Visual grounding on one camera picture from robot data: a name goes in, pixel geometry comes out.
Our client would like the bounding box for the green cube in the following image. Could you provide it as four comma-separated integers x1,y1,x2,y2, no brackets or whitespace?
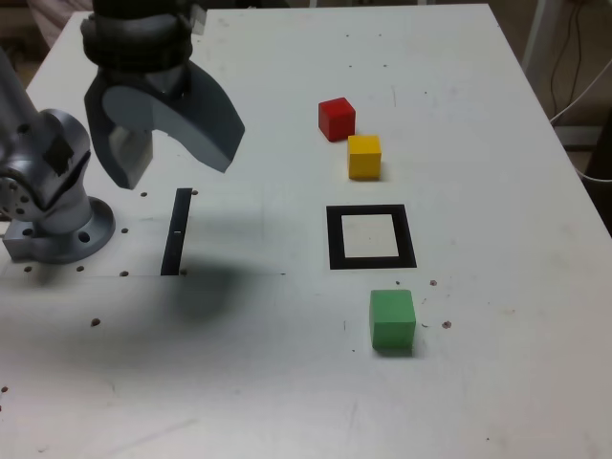
369,289,417,351

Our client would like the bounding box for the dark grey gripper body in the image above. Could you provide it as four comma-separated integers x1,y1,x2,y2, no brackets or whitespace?
98,61,190,100

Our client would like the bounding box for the white cable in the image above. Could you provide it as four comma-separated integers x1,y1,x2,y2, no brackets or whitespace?
549,59,612,184

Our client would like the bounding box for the person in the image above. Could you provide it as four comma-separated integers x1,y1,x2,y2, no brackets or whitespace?
26,0,95,50

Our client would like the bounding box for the grey rail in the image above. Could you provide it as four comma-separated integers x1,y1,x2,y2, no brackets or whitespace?
554,124,604,152

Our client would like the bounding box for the black tape square outline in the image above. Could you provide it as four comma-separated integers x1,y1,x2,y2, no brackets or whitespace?
325,204,418,272

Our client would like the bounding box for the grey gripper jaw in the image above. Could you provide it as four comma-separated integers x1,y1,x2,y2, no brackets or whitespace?
83,71,154,191
103,59,247,174

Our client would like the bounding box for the red cube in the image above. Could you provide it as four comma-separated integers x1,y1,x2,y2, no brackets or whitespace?
317,97,357,143

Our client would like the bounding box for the black tape strip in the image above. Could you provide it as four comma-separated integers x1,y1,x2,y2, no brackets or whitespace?
160,187,193,277

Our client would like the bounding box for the white furniture post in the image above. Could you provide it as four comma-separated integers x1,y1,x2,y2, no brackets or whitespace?
520,0,552,73

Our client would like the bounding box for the yellow cube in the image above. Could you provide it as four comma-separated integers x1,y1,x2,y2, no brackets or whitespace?
347,134,383,182

